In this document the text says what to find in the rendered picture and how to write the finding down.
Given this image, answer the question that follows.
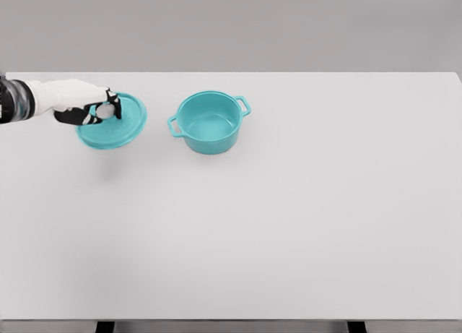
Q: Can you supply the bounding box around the teal pot lid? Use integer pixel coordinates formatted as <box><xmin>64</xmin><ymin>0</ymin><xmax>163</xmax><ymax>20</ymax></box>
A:
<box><xmin>75</xmin><ymin>91</ymin><xmax>149</xmax><ymax>150</ymax></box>

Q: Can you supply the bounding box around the teal pot with handles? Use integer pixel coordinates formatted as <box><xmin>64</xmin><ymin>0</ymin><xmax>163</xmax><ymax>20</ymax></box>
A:
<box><xmin>166</xmin><ymin>91</ymin><xmax>251</xmax><ymax>155</ymax></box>

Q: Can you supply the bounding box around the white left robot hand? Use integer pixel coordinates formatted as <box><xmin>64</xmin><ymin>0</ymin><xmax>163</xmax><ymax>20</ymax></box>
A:
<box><xmin>50</xmin><ymin>79</ymin><xmax>123</xmax><ymax>126</ymax></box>

